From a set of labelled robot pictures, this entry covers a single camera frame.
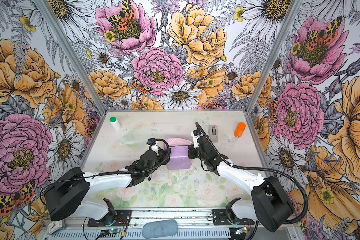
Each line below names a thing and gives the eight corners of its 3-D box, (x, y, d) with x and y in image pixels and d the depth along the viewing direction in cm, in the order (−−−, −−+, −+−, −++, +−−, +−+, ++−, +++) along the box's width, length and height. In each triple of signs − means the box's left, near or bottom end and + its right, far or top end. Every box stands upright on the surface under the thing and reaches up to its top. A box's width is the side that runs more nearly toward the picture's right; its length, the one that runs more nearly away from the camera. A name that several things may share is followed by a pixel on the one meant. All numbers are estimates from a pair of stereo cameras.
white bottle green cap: (112, 130, 111) (107, 122, 104) (114, 125, 114) (110, 116, 107) (120, 130, 111) (115, 122, 104) (122, 125, 114) (117, 116, 107)
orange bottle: (234, 137, 108) (238, 128, 101) (233, 130, 112) (236, 122, 104) (242, 137, 108) (246, 128, 101) (240, 130, 112) (244, 122, 104)
